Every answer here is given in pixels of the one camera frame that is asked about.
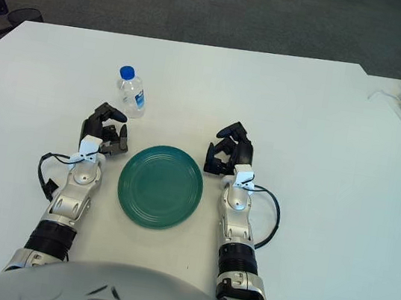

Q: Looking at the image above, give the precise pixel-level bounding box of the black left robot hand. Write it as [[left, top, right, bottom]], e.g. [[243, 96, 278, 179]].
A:
[[78, 99, 134, 160]]

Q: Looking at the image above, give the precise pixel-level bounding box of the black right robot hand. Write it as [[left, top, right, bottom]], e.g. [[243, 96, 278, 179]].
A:
[[202, 117, 259, 181]]

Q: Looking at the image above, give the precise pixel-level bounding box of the clear bottle blue cap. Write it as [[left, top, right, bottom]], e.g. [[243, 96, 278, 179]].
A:
[[111, 64, 152, 121]]

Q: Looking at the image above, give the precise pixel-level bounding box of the green round plate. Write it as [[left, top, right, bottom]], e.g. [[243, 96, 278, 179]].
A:
[[112, 139, 210, 236]]

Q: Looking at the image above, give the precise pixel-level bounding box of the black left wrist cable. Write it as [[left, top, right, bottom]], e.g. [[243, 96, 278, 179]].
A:
[[32, 149, 77, 207]]

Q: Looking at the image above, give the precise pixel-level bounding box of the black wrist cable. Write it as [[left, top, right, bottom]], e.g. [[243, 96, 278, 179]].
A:
[[242, 184, 286, 253], [32, 149, 77, 207]]

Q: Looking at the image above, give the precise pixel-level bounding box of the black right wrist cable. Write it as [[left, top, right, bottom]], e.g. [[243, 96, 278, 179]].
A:
[[242, 184, 286, 253]]

